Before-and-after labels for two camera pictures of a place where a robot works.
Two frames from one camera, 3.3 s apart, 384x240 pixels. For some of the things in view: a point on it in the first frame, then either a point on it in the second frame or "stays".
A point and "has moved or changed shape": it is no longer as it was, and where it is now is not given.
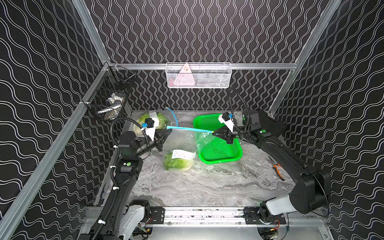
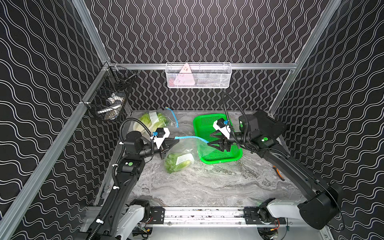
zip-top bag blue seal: x=175 y=127 → x=186 y=152
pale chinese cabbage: x=163 y=121 stays
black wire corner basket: x=107 y=98 stays
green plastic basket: x=213 y=149 stays
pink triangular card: x=185 y=77 stays
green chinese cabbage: x=177 y=164 has moved or changed shape
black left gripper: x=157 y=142 → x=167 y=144
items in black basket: x=114 y=105 stays
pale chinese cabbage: x=137 y=128 stays
